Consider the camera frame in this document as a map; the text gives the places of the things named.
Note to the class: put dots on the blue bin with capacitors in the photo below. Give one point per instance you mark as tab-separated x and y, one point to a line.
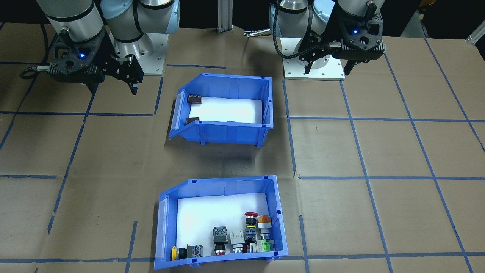
227	132

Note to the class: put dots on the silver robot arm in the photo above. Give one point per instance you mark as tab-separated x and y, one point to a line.
295	19
75	15

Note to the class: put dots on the short silver metal bar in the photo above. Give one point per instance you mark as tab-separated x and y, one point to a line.
257	33

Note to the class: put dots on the tall brown capacitor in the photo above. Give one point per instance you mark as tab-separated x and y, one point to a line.
194	99

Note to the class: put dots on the short brown capacitor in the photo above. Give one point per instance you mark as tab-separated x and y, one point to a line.
192	120

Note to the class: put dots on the white foam liner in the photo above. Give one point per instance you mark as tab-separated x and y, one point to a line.
204	216
227	110

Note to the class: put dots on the red mushroom emergency stop button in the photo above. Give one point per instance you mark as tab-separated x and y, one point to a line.
250	227

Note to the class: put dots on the blue bin with push buttons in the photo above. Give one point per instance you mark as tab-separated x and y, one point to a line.
219	263

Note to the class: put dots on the white square base plate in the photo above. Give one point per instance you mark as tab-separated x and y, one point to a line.
295	74
157	69

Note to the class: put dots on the aluminium frame post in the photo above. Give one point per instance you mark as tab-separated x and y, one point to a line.
225	15

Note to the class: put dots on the silver metal frame bar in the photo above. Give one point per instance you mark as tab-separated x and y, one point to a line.
475	38

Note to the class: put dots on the orange push button switch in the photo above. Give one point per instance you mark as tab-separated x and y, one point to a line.
264	225

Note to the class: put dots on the black switch with red button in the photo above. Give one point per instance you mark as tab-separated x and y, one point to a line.
220	237

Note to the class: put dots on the yellow push button switch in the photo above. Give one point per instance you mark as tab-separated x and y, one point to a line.
187	252

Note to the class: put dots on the white switch block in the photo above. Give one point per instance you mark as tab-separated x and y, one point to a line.
237	239

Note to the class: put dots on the green and white switch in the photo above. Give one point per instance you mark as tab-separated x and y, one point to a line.
263	246

